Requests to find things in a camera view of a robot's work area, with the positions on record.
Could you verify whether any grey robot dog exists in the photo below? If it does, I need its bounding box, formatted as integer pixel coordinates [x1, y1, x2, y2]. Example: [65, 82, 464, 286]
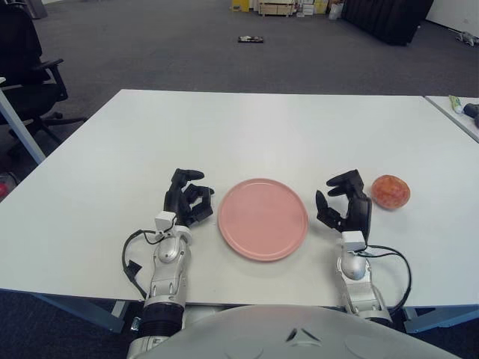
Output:
[454, 31, 478, 46]

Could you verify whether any red object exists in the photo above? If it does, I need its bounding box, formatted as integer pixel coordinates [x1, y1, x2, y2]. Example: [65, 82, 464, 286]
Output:
[0, 172, 19, 200]

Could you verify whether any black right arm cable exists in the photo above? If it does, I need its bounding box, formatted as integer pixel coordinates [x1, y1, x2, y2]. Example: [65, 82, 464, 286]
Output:
[359, 245, 412, 311]

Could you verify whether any pink round plate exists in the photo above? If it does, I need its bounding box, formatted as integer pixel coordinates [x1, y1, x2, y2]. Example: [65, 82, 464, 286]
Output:
[217, 178, 309, 263]

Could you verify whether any red yellow apple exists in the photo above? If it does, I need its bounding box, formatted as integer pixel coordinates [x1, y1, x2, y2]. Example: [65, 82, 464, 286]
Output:
[371, 174, 412, 210]

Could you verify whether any wooden crate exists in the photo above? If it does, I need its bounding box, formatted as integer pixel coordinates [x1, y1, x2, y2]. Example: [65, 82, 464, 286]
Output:
[257, 0, 296, 16]

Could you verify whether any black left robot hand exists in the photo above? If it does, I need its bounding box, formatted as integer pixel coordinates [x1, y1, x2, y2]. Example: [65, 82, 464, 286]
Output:
[162, 168, 216, 228]

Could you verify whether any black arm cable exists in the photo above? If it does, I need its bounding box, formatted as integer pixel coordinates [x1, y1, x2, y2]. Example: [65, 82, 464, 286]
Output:
[359, 245, 412, 311]
[121, 228, 165, 300]

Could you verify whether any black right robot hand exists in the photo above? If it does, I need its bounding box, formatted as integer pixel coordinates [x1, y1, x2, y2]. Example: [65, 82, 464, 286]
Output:
[315, 169, 373, 240]

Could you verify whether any black office chair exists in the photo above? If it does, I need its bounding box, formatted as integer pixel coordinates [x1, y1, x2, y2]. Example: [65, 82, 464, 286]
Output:
[0, 0, 89, 158]

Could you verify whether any black fabric partition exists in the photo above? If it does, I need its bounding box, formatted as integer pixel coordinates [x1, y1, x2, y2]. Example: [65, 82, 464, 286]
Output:
[341, 0, 435, 46]

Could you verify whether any grey robot torso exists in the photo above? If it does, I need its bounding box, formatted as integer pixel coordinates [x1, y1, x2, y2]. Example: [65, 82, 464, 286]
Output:
[149, 304, 456, 359]

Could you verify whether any pile of white boxes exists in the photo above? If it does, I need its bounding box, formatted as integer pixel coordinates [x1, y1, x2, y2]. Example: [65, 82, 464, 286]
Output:
[297, 0, 330, 16]

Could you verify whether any grey-blue desk leg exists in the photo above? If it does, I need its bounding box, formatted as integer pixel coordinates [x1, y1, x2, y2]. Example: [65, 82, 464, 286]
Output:
[0, 76, 46, 165]

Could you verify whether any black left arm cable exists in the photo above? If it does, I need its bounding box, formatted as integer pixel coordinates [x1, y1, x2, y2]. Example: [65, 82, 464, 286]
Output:
[121, 228, 165, 300]

